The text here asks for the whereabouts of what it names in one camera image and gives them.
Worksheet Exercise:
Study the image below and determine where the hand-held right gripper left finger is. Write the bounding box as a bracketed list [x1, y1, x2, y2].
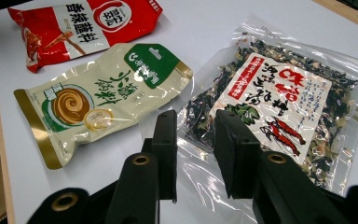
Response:
[141, 109, 178, 203]

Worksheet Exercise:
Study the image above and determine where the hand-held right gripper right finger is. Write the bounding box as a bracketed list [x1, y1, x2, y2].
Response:
[213, 109, 264, 200]

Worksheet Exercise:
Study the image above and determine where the clear bag of dried seaweed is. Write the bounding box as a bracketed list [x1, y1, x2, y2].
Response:
[138, 13, 358, 224]

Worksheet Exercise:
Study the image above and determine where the beige sauce packet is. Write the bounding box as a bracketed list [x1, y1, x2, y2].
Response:
[13, 42, 195, 171]

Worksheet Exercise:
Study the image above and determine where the red seasoning packet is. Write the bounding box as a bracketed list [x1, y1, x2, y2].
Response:
[7, 0, 164, 75]

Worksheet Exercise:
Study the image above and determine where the white table sheet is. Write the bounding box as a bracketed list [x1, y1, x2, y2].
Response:
[0, 0, 358, 224]

